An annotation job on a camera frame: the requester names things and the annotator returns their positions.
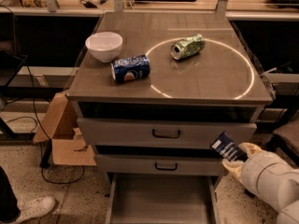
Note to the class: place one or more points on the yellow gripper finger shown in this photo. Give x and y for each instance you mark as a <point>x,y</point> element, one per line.
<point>234,168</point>
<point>249,148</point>

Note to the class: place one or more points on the dark blue RXBAR wrapper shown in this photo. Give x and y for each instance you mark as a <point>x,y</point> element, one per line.
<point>228,147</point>

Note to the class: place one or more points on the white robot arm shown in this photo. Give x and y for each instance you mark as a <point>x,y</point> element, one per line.
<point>268,177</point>

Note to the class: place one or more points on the middle grey drawer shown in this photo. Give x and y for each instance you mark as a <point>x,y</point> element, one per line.
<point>158,165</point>

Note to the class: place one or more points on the open bottom grey drawer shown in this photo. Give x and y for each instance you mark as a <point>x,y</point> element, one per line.
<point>162,199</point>

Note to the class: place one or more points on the grey drawer cabinet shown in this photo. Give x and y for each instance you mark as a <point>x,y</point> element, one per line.
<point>219,84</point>

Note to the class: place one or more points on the top grey drawer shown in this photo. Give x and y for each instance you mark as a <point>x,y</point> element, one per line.
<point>168,134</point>

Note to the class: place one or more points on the black office chair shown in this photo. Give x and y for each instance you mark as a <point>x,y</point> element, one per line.
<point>286,135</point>

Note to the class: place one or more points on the crushed green soda can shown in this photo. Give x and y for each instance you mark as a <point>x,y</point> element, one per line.
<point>187,47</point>

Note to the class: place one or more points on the crushed blue Pepsi can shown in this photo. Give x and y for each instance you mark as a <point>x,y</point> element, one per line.
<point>129,69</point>

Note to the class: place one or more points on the background workbench with clutter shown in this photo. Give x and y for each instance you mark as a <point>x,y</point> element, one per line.
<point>245,9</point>

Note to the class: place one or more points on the brown cardboard box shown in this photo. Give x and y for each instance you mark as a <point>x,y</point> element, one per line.
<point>60,127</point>

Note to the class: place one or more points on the white ceramic bowl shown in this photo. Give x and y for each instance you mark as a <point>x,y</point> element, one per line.
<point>104,46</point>

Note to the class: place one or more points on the white sneaker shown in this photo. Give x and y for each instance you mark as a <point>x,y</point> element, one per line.
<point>36,208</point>

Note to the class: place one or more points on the dark trouser leg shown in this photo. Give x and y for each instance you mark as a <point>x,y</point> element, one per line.
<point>9,210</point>

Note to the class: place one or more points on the left dark side table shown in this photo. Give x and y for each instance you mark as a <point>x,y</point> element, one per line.
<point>10,66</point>

